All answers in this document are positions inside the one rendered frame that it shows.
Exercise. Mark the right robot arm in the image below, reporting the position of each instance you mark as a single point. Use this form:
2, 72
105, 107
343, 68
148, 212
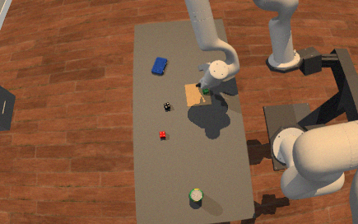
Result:
204, 28

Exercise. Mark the green die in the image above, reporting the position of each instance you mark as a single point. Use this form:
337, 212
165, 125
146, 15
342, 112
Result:
205, 91

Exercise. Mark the tan flat mat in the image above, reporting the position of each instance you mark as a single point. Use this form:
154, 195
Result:
195, 96

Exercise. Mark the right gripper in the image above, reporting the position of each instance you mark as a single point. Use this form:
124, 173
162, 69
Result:
202, 84

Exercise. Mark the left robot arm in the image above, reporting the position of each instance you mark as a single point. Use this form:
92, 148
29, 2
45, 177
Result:
318, 155

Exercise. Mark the black die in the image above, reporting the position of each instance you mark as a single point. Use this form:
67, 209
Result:
167, 106

